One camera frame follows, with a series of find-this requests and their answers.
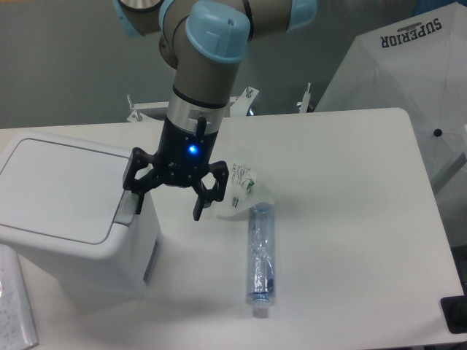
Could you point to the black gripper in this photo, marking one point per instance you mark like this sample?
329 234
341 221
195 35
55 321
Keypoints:
182 160

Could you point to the white lidded trash can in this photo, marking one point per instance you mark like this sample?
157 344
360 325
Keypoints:
64 208

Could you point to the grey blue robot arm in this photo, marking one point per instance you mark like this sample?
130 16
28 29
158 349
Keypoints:
205 43

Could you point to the crumpled white plastic wrapper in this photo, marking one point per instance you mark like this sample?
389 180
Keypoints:
246 188

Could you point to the crushed clear plastic bottle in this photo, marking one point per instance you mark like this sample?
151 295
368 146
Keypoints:
261 287

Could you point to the white superior umbrella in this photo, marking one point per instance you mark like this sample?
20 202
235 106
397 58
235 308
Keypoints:
418 65

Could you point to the black device at edge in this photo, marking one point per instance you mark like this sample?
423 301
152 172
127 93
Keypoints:
454 309

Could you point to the white metal mounting bracket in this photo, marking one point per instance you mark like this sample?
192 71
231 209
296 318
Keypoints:
241 105

